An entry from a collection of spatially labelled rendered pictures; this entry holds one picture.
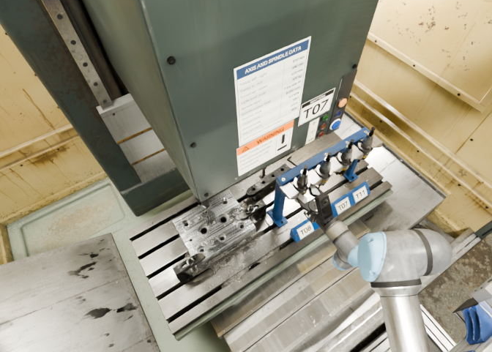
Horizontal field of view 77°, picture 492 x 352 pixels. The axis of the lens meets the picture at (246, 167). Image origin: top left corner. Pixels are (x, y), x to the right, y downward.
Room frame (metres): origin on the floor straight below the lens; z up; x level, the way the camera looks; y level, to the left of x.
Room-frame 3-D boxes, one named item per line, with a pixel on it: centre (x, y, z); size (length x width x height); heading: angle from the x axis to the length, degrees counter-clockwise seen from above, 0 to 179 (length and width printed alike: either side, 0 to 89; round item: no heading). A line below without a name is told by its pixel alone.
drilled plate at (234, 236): (0.58, 0.15, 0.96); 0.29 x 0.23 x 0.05; 121
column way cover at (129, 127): (0.98, 0.34, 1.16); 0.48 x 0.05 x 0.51; 121
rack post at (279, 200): (0.64, -0.14, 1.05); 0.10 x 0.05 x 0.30; 31
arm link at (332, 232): (0.45, -0.32, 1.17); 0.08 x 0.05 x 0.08; 120
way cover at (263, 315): (0.36, -0.26, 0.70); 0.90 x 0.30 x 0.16; 121
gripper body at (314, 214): (0.51, -0.27, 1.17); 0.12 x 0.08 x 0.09; 30
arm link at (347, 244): (0.38, -0.35, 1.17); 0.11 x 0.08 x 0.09; 30
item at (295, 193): (0.59, -0.16, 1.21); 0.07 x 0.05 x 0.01; 31
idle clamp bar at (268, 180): (0.81, -0.11, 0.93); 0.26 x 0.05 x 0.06; 126
